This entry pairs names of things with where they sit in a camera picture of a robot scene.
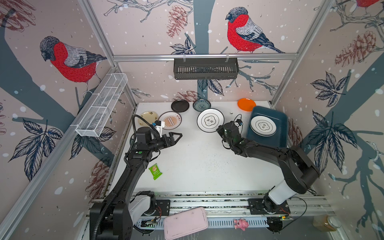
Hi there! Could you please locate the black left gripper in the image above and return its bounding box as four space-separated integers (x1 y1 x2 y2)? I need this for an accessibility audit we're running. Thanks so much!
148 132 183 153

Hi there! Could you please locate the white plate cloud emblem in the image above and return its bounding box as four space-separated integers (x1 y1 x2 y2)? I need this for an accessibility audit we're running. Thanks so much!
250 116 277 137
197 109 225 133

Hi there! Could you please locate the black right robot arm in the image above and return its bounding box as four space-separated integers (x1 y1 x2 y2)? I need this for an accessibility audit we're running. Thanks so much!
216 121 320 214

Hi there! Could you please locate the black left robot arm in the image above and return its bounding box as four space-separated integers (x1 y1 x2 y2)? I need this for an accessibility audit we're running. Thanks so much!
90 127 183 240

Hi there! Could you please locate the teal plastic bin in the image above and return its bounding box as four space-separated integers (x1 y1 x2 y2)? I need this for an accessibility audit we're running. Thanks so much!
246 106 289 148

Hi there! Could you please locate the cream yellow plate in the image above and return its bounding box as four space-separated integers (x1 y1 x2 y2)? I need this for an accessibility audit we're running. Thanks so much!
138 111 159 127

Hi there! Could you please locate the orange plastic plate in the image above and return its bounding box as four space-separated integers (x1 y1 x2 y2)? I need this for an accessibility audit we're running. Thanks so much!
237 98 257 112

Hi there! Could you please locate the black round plate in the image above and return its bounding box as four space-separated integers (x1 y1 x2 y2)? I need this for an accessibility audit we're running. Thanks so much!
171 100 190 113

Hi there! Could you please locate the green snack packet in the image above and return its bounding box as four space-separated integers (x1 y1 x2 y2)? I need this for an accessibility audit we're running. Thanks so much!
149 164 163 180

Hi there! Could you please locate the small green patterned plate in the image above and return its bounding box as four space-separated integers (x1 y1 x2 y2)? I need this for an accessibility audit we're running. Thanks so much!
193 99 211 112

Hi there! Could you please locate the teal rim plate left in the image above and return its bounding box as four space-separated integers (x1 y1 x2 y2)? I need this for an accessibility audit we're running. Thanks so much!
130 133 136 146

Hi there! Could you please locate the pink rectangular tray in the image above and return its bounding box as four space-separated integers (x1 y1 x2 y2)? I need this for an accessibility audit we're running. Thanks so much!
164 207 209 240

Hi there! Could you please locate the pink pig toy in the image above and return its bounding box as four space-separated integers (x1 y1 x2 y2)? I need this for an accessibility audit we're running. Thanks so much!
234 219 249 231

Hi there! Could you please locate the amber jar with lid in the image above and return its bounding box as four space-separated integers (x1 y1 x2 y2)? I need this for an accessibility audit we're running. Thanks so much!
313 215 342 232

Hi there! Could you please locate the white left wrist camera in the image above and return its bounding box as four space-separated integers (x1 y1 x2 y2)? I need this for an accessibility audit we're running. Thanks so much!
153 120 165 136

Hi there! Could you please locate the black hanging wire basket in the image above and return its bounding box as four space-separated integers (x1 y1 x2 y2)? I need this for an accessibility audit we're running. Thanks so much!
174 58 239 80

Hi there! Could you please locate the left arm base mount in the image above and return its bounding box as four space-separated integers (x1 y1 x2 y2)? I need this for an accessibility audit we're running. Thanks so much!
142 200 171 218

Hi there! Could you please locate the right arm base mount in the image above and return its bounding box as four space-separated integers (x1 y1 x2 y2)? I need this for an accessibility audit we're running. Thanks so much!
247 198 291 215

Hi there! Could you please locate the white wire mesh shelf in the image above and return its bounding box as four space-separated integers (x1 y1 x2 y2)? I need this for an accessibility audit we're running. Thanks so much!
76 73 128 137

